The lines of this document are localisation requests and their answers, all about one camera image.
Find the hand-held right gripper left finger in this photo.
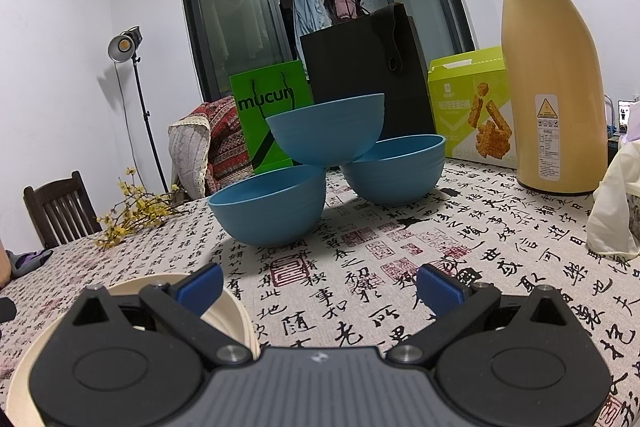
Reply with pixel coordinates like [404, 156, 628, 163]
[59, 263, 253, 366]

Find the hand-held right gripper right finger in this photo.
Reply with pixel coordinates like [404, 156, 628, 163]
[387, 263, 582, 366]

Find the cream plate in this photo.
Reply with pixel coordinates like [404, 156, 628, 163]
[6, 274, 260, 418]

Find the blue bowl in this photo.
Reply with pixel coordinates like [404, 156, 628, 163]
[207, 165, 327, 248]
[340, 134, 446, 206]
[266, 93, 386, 168]

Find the calligraphy printed tablecloth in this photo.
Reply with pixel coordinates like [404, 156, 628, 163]
[0, 157, 640, 427]

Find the yellow flower branch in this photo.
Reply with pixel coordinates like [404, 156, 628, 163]
[96, 167, 193, 250]

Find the grey knit throw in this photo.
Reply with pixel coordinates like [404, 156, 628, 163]
[167, 114, 211, 202]

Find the red patterned blanket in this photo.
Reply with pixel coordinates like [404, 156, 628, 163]
[192, 99, 256, 188]

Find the yellow-green snack box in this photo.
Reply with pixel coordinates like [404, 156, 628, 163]
[427, 47, 516, 166]

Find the dark wooden chair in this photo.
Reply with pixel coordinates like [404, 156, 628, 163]
[23, 171, 103, 250]

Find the green paper bag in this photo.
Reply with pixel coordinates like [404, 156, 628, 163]
[229, 60, 315, 174]

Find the purple and grey cloth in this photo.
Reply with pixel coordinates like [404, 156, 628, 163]
[10, 249, 53, 279]

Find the black paper bag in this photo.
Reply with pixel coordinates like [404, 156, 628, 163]
[300, 0, 436, 142]

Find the studio light on stand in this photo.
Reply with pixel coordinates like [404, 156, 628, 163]
[107, 26, 171, 195]

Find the yellow thermos jug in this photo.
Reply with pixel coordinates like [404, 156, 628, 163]
[492, 0, 612, 195]

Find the dark sliding glass door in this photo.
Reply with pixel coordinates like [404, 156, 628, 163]
[177, 0, 476, 108]

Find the hanging light blue shirt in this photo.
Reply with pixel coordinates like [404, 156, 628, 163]
[292, 0, 333, 40]

